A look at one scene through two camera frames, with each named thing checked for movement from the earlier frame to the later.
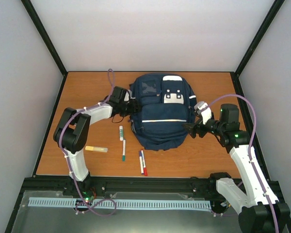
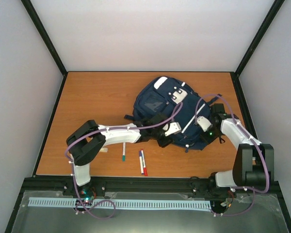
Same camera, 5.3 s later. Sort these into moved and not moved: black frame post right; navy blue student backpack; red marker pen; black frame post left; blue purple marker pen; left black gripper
Moved: navy blue student backpack; left black gripper
Not moved: black frame post left; red marker pen; black frame post right; blue purple marker pen
